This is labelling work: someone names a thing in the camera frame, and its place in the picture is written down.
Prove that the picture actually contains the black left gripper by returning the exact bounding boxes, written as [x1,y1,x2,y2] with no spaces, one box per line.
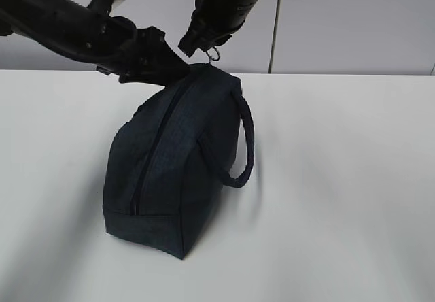
[96,16,190,86]

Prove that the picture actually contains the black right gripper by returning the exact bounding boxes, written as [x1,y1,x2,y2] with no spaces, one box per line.
[178,0,258,57]

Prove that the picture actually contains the metal zipper pull ring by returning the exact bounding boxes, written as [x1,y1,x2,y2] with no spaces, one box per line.
[205,48,221,65]

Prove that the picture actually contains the dark navy lunch bag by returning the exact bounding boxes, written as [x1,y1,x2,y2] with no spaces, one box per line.
[103,63,255,259]

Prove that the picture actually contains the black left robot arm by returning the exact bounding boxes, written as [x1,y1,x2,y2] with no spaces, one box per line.
[1,0,190,86]

